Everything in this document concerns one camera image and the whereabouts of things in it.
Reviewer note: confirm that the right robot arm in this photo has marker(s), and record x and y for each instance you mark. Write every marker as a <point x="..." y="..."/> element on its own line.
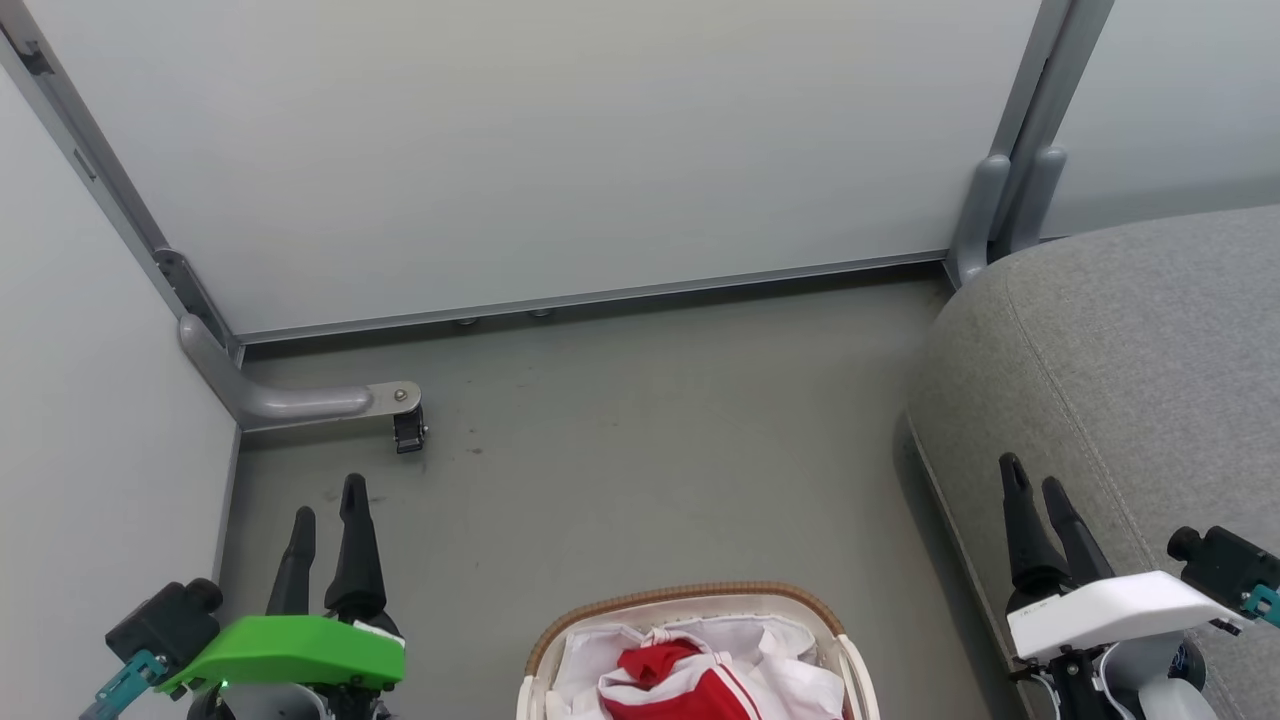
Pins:
<point x="1150" y="690"/>

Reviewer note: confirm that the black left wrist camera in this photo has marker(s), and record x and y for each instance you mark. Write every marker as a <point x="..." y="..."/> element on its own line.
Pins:
<point x="165" y="620"/>

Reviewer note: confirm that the teal left camera connector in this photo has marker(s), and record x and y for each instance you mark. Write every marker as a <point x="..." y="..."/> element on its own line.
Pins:
<point x="125" y="685"/>

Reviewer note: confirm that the black caster wheel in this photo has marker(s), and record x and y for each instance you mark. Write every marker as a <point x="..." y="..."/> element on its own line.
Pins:
<point x="410" y="432"/>

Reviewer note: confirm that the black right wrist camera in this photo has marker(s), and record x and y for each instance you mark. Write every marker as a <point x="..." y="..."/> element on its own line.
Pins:
<point x="1225" y="565"/>

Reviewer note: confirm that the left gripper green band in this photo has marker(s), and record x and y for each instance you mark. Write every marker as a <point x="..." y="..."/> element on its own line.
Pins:
<point x="300" y="650"/>

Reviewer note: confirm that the grey metal partition post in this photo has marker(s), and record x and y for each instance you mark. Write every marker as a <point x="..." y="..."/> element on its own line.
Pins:
<point x="1050" y="90"/>
<point x="110" y="185"/>

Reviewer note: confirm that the teal right camera connector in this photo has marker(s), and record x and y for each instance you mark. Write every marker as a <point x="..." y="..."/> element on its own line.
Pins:
<point x="1265" y="603"/>

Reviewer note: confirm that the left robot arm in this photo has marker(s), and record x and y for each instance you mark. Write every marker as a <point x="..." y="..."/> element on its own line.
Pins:
<point x="270" y="706"/>

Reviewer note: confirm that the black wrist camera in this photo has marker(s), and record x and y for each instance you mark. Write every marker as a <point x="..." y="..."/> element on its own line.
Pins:
<point x="165" y="620"/>
<point x="1225" y="565"/>

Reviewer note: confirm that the grey fabric sofa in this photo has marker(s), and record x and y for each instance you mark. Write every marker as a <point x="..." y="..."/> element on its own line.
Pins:
<point x="1130" y="370"/>

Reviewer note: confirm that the grey metal partition bottom rail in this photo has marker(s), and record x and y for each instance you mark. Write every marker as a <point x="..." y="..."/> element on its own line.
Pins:
<point x="600" y="298"/>

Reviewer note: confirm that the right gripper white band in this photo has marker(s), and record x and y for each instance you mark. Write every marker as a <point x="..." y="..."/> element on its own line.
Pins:
<point x="1130" y="605"/>

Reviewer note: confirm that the white laundry basket brown rim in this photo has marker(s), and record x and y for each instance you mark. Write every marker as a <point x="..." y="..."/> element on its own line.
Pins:
<point x="690" y="597"/>

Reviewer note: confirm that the grey metal partition foot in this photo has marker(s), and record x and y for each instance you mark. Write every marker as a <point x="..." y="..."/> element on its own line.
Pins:
<point x="980" y="215"/>
<point x="1038" y="195"/>
<point x="290" y="402"/>

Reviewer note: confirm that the teal camera connector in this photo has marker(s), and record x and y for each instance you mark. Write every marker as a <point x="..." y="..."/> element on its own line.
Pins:
<point x="1265" y="603"/>
<point x="125" y="685"/>

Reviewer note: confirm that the white fabric basket liner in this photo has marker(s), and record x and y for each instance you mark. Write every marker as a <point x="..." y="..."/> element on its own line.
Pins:
<point x="790" y="670"/>

